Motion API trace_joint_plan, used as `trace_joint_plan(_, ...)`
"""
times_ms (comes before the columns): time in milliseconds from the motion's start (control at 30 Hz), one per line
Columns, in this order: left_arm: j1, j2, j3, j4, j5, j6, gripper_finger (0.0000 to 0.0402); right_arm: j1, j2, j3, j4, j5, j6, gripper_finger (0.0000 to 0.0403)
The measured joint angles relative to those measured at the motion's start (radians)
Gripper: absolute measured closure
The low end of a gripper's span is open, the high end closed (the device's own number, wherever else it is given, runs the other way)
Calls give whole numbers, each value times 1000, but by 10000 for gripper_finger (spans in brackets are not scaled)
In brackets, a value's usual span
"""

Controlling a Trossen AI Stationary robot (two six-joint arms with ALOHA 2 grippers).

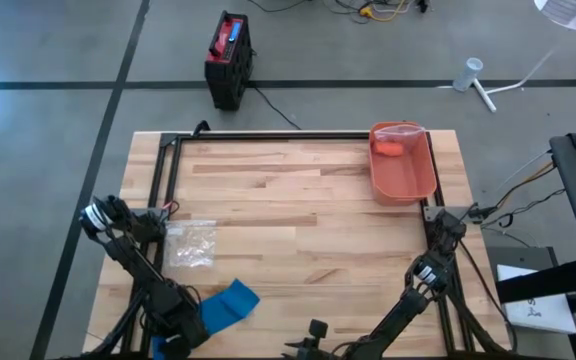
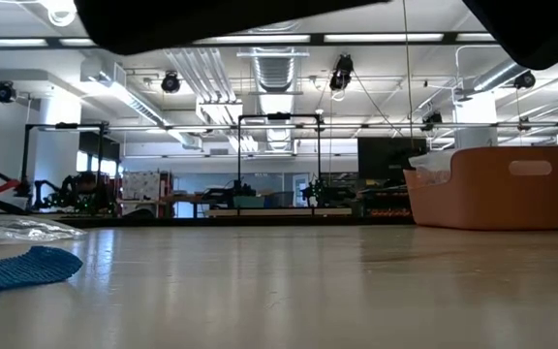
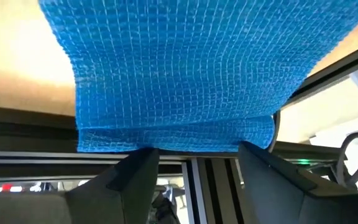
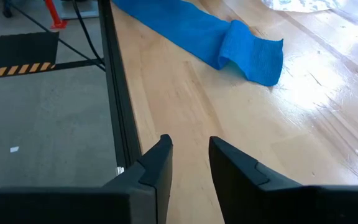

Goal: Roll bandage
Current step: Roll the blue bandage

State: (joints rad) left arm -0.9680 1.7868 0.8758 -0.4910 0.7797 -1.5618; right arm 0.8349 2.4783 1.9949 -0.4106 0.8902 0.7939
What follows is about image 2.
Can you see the teal storage box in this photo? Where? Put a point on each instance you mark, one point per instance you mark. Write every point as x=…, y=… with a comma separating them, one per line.
x=248, y=201

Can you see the black monitor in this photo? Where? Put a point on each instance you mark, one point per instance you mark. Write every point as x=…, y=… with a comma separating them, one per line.
x=385, y=157

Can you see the black background rig frame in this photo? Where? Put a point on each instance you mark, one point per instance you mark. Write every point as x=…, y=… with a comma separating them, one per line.
x=279, y=116
x=66, y=125

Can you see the black overhead crossbar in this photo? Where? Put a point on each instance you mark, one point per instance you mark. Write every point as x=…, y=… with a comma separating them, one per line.
x=405, y=38

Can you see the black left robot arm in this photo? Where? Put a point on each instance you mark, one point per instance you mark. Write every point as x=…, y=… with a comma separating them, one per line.
x=211, y=19

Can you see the silver ribbed ventilation duct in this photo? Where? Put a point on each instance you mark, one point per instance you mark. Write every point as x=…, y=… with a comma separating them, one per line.
x=494, y=77
x=274, y=72

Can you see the black metal table frame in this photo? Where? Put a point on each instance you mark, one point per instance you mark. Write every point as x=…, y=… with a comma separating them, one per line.
x=259, y=221

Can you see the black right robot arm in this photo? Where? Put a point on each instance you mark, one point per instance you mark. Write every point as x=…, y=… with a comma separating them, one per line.
x=540, y=29

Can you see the background black robot rig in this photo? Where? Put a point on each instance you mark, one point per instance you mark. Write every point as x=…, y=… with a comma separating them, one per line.
x=75, y=194

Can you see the orange plastic bin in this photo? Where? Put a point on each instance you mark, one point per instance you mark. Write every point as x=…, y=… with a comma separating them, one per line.
x=492, y=199

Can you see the grey storage bin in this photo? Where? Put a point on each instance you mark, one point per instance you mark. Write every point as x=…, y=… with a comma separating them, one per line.
x=279, y=199

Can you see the background wooden workbench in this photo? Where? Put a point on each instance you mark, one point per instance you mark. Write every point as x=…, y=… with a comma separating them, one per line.
x=327, y=212

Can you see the white board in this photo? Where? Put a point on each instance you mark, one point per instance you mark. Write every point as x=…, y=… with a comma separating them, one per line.
x=141, y=184

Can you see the red background bar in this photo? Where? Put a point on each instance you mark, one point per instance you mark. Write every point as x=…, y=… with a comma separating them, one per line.
x=3, y=186

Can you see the blue elastic bandage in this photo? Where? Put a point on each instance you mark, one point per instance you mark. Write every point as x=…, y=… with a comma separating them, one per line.
x=22, y=269

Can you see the black ceiling spotlight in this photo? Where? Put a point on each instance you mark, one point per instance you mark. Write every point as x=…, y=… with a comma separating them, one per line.
x=431, y=117
x=525, y=80
x=5, y=91
x=170, y=81
x=342, y=72

